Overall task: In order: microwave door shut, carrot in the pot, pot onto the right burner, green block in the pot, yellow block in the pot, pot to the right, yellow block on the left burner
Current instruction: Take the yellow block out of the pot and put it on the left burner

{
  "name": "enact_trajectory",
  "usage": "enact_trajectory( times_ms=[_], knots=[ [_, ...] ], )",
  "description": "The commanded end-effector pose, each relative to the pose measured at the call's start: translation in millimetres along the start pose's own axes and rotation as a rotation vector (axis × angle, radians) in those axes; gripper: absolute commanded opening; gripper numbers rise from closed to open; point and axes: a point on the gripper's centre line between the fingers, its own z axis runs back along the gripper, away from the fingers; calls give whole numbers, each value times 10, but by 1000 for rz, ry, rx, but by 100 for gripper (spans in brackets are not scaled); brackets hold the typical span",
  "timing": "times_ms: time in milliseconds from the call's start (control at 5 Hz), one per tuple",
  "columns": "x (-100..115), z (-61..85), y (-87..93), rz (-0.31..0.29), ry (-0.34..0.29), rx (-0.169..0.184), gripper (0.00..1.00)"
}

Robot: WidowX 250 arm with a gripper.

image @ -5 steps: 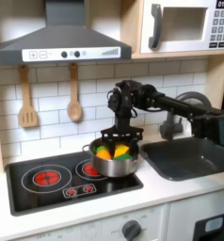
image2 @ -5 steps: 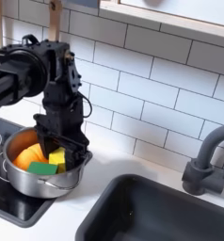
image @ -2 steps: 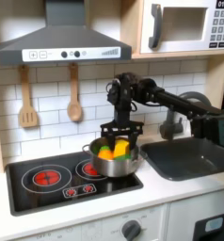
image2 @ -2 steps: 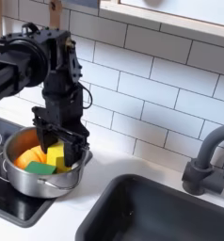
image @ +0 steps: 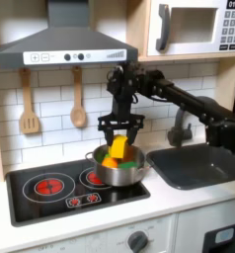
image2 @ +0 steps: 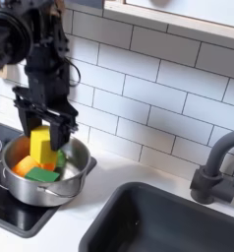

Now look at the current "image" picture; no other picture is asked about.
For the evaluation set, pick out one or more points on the green toy block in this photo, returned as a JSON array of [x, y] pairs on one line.
[[127, 164]]

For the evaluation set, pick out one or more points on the steel pot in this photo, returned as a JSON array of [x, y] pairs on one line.
[[119, 178]]

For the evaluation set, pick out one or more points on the wooden spoon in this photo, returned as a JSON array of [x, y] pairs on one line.
[[78, 115]]

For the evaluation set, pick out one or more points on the dark grey tap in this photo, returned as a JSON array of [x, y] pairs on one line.
[[179, 133]]

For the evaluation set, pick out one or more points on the dark grey sink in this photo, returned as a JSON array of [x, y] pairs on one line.
[[195, 164]]

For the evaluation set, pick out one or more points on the black hood knob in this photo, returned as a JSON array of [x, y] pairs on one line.
[[80, 56], [67, 57]]

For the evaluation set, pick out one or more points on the wooden slotted spatula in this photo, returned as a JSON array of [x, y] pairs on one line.
[[29, 122]]

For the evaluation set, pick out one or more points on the grey range hood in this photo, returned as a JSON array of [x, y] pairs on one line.
[[66, 39]]

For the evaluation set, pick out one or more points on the white toy microwave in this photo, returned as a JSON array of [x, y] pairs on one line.
[[192, 46]]

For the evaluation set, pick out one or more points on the white oven control panel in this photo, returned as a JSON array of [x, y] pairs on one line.
[[99, 238]]

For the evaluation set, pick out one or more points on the grey oven knob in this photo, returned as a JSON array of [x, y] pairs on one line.
[[137, 242]]

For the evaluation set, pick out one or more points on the black toy stove top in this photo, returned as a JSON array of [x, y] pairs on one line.
[[30, 207]]

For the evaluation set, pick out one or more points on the white cabinet door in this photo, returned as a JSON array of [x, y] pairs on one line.
[[195, 224]]

